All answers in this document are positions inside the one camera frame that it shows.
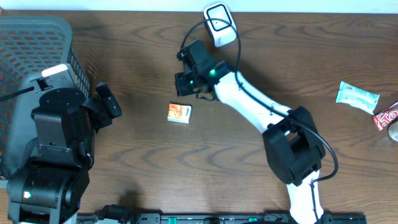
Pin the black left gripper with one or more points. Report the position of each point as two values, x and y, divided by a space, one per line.
100 117

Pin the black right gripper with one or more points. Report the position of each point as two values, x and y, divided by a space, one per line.
180 86

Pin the orange tissue packet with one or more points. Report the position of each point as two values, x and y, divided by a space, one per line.
179 113

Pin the teal snack packet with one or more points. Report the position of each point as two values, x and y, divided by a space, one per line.
357 98

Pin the red Top chocolate bar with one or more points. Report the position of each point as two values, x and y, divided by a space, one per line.
385 117

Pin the green lid jar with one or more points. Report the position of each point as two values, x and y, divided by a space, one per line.
393 131

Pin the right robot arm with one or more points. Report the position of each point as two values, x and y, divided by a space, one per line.
293 151

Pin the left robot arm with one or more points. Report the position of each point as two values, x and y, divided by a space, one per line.
52 141

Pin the white barcode scanner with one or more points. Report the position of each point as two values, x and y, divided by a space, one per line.
220 24

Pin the grey plastic mesh basket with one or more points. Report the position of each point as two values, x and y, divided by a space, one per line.
29 45

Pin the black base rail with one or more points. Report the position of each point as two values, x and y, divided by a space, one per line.
122 215

